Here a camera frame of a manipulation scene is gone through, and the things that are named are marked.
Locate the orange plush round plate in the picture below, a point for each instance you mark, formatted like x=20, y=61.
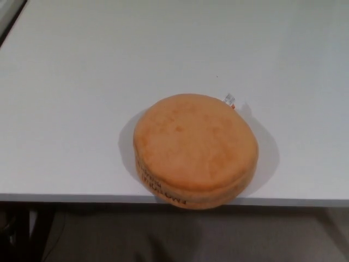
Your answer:
x=196, y=152

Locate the dark table leg frame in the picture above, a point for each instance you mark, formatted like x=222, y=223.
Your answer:
x=16, y=229

